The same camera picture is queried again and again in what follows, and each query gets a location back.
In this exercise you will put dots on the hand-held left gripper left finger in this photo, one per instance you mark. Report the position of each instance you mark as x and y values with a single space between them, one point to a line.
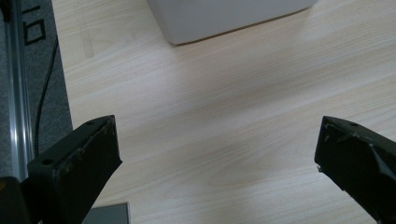
74 174

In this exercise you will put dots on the white shallow tray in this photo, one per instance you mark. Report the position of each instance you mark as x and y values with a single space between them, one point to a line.
109 214

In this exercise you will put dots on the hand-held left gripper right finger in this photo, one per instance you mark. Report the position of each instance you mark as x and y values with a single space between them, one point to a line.
361 161

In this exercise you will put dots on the white plastic storage box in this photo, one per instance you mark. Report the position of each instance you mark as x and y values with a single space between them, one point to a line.
218 15

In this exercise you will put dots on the metal floor rail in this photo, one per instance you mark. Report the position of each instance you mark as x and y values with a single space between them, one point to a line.
17 93

